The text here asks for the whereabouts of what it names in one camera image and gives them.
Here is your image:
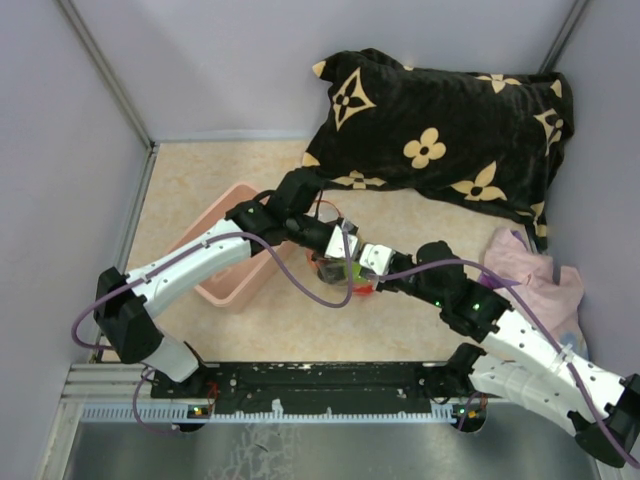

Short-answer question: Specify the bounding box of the clear zip top bag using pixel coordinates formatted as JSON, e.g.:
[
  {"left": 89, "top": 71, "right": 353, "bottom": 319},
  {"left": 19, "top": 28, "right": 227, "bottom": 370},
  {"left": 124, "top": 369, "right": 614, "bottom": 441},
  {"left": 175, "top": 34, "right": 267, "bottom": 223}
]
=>
[{"left": 305, "top": 199, "right": 348, "bottom": 286}]

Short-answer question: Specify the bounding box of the light green apple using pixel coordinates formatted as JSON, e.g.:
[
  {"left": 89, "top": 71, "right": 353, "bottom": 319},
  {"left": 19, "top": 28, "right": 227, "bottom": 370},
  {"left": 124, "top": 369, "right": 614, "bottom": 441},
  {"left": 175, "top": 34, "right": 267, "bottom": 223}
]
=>
[{"left": 351, "top": 261, "right": 366, "bottom": 283}]

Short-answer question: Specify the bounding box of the red apple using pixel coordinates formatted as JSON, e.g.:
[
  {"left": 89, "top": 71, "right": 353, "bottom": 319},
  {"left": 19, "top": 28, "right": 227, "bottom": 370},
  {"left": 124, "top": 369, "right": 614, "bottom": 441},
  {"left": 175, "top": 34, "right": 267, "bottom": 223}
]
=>
[{"left": 352, "top": 277, "right": 376, "bottom": 296}]

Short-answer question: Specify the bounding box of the pink plastic bin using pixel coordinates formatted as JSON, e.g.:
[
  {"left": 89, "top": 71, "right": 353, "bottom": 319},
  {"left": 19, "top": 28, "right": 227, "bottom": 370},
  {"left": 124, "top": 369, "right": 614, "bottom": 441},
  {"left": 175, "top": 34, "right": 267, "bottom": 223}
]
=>
[{"left": 167, "top": 182, "right": 279, "bottom": 313}]

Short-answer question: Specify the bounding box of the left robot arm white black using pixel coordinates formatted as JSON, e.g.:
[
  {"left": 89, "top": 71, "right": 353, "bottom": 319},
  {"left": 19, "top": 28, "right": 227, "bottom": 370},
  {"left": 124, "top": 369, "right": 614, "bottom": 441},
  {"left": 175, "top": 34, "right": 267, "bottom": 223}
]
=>
[{"left": 93, "top": 168, "right": 332, "bottom": 383}]

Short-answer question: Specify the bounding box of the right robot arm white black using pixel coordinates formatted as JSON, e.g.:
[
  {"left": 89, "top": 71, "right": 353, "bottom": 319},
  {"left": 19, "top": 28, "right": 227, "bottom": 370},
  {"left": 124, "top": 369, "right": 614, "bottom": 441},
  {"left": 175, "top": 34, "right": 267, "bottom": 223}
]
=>
[{"left": 388, "top": 242, "right": 639, "bottom": 468}]

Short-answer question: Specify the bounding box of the black floral blanket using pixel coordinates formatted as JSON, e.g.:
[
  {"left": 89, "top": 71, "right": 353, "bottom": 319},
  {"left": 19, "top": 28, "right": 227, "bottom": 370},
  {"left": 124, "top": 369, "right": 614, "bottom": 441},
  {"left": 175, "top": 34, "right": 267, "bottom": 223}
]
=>
[{"left": 302, "top": 49, "right": 574, "bottom": 251}]

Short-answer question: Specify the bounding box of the pink cloth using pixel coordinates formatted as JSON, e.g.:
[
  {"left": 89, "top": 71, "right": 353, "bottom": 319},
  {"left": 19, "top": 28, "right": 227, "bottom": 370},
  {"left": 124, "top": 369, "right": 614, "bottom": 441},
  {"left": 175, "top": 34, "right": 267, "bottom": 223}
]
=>
[{"left": 482, "top": 228, "right": 589, "bottom": 359}]

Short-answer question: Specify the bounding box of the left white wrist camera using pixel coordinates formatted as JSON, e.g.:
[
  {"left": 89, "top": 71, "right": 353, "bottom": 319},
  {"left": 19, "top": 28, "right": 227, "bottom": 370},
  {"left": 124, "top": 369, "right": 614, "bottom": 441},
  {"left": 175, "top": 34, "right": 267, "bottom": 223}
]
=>
[{"left": 324, "top": 225, "right": 361, "bottom": 260}]

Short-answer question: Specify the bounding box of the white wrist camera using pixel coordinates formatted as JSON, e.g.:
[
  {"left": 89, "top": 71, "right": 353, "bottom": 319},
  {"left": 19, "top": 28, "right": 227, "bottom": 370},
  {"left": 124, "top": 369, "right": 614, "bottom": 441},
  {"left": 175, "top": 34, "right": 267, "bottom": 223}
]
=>
[
  {"left": 324, "top": 225, "right": 361, "bottom": 260},
  {"left": 358, "top": 243, "right": 396, "bottom": 277}
]

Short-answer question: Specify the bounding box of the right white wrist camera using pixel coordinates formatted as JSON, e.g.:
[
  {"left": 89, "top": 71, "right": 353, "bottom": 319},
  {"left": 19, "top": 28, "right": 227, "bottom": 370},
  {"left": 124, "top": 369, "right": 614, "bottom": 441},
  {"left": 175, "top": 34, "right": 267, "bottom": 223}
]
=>
[{"left": 358, "top": 243, "right": 396, "bottom": 277}]

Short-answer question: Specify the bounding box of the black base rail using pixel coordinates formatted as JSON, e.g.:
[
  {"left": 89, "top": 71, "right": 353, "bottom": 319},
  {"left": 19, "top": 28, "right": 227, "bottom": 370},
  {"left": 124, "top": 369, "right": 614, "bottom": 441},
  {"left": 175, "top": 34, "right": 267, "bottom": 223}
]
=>
[{"left": 151, "top": 362, "right": 473, "bottom": 415}]

